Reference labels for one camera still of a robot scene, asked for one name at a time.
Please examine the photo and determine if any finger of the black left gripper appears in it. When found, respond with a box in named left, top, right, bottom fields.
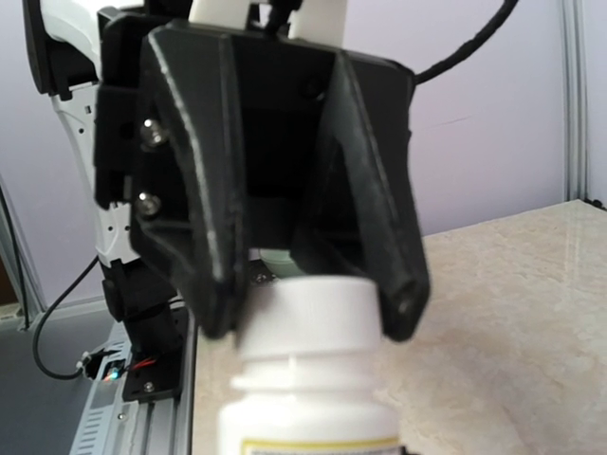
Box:
left=290, top=52, right=431, bottom=342
left=133, top=27, right=248, bottom=339

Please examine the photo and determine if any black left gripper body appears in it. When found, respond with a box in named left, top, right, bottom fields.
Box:
left=93, top=9, right=418, bottom=276

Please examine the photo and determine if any small white pill bottle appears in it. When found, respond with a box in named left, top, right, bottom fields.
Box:
left=216, top=276, right=402, bottom=454

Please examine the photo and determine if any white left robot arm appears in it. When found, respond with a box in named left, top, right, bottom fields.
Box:
left=23, top=1, right=430, bottom=402

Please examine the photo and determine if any front aluminium rail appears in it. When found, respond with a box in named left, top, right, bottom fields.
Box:
left=69, top=322, right=197, bottom=454

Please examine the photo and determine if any right aluminium frame post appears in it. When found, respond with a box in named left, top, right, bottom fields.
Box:
left=560, top=1, right=604, bottom=209

